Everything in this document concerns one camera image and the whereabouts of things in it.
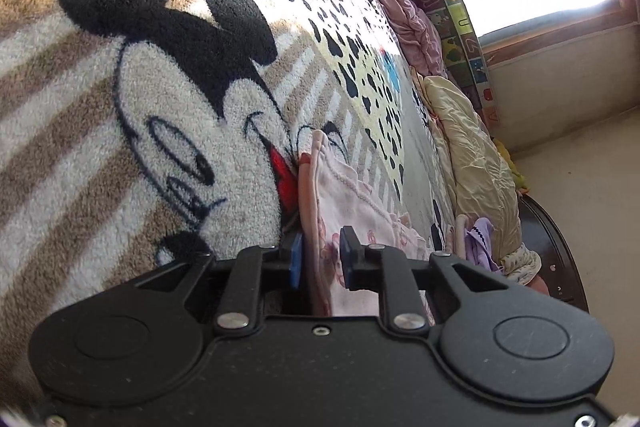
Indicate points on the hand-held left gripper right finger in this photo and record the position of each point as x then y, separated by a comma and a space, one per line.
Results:
345, 265

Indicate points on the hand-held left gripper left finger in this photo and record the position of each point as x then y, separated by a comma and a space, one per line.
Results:
296, 263

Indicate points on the pink printed garment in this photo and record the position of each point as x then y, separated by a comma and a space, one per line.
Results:
350, 202

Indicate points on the purple garment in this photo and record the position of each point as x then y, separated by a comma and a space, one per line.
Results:
480, 247

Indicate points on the cream quilt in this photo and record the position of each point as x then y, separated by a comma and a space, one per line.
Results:
480, 167

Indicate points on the yellow green cloth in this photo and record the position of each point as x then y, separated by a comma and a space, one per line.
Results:
512, 167

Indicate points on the cartoon printed fleece blanket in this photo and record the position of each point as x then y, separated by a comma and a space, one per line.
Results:
75, 157

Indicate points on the pink quilt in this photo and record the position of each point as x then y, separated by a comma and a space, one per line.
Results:
415, 27

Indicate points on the colourful alphabet play mat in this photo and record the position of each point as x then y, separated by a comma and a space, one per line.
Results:
455, 22

